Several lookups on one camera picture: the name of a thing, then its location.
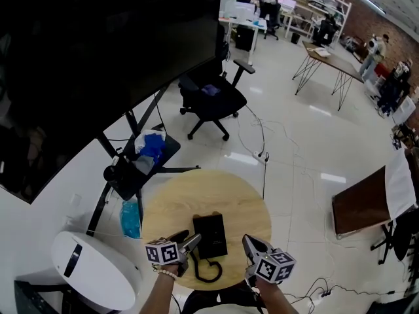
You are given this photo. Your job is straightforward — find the black accessories pile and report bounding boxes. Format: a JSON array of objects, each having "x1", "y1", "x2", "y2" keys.
[{"x1": 103, "y1": 157, "x2": 132, "y2": 183}]

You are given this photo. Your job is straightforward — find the black television stand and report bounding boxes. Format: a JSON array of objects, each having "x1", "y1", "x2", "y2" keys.
[{"x1": 85, "y1": 83, "x2": 202, "y2": 237}]

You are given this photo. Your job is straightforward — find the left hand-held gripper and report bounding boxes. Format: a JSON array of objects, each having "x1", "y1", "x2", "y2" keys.
[{"x1": 145, "y1": 230, "x2": 202, "y2": 277}]

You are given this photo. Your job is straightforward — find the black floor cable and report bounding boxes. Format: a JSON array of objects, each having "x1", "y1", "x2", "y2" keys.
[{"x1": 261, "y1": 154, "x2": 270, "y2": 200}]

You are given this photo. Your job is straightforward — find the black office chair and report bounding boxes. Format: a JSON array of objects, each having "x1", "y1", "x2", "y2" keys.
[{"x1": 178, "y1": 59, "x2": 257, "y2": 142}]

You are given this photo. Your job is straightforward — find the black speckled cabinet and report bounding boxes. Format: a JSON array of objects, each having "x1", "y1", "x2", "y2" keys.
[{"x1": 13, "y1": 279, "x2": 82, "y2": 314}]

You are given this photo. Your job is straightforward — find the white office desk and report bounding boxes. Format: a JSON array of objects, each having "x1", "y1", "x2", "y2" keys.
[{"x1": 218, "y1": 10, "x2": 268, "y2": 65}]

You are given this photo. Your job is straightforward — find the blue cloth on stand shelf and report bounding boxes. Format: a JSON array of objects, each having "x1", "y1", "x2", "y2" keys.
[{"x1": 134, "y1": 129, "x2": 166, "y2": 154}]

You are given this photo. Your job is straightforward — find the brown wooden cabinet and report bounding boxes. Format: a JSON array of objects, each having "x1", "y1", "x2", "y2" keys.
[{"x1": 331, "y1": 148, "x2": 419, "y2": 240}]

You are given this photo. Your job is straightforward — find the black device with cable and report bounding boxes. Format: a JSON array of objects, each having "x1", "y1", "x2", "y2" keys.
[{"x1": 189, "y1": 211, "x2": 229, "y2": 283}]

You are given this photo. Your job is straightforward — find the white low cabinet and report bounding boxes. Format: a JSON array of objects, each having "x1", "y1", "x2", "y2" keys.
[{"x1": 392, "y1": 96, "x2": 416, "y2": 126}]

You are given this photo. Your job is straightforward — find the white cloth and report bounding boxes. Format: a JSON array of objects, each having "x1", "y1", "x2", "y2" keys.
[{"x1": 384, "y1": 148, "x2": 419, "y2": 222}]

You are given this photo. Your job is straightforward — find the dark table with hairpin legs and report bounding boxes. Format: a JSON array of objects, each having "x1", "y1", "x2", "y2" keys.
[{"x1": 292, "y1": 40, "x2": 365, "y2": 111}]

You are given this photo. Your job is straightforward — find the blue plastic bag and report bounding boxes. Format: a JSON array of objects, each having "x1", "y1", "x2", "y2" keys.
[{"x1": 119, "y1": 200, "x2": 142, "y2": 239}]

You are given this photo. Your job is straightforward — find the black swivel chair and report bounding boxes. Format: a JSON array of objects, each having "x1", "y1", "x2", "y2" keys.
[{"x1": 371, "y1": 204, "x2": 419, "y2": 266}]

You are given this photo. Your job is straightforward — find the white desk phone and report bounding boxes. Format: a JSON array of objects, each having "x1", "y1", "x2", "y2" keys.
[{"x1": 306, "y1": 46, "x2": 331, "y2": 58}]

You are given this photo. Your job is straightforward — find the beaded bracelet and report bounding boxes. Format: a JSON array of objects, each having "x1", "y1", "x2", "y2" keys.
[{"x1": 156, "y1": 266, "x2": 178, "y2": 281}]

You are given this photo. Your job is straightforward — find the white boxes on desk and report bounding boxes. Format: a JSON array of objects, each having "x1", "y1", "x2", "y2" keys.
[{"x1": 225, "y1": 1, "x2": 255, "y2": 20}]

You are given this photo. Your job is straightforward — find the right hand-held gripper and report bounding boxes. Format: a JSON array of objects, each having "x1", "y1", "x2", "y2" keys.
[{"x1": 242, "y1": 234, "x2": 297, "y2": 287}]

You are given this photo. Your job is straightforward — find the round wooden table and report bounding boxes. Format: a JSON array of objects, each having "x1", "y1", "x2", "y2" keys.
[{"x1": 141, "y1": 169, "x2": 272, "y2": 290}]

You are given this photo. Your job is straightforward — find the large black television screen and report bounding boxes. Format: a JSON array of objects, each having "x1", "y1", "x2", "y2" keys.
[{"x1": 0, "y1": 0, "x2": 224, "y2": 205}]

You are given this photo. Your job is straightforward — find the black computer tower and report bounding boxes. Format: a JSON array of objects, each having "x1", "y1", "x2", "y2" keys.
[{"x1": 235, "y1": 24, "x2": 255, "y2": 52}]

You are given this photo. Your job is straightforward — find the ceiling light strip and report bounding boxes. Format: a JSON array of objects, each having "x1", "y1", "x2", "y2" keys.
[{"x1": 357, "y1": 0, "x2": 386, "y2": 12}]

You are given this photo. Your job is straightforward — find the white oval appliance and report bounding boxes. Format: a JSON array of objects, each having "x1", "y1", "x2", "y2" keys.
[{"x1": 50, "y1": 230, "x2": 142, "y2": 311}]

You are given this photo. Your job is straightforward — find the person's right forearm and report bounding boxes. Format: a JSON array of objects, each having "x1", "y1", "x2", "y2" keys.
[{"x1": 255, "y1": 278, "x2": 299, "y2": 314}]

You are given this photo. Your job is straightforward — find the person's left forearm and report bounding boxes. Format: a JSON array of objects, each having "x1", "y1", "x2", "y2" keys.
[{"x1": 139, "y1": 273, "x2": 178, "y2": 314}]

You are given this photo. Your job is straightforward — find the white shelving rack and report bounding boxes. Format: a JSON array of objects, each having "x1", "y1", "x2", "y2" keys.
[{"x1": 235, "y1": 0, "x2": 353, "y2": 48}]

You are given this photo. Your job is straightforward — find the grey cloth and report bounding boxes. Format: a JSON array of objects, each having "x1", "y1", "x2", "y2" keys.
[{"x1": 132, "y1": 155, "x2": 155, "y2": 176}]

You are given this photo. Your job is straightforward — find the office chair with clothes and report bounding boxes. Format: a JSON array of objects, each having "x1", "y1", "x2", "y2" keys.
[{"x1": 260, "y1": 0, "x2": 282, "y2": 41}]

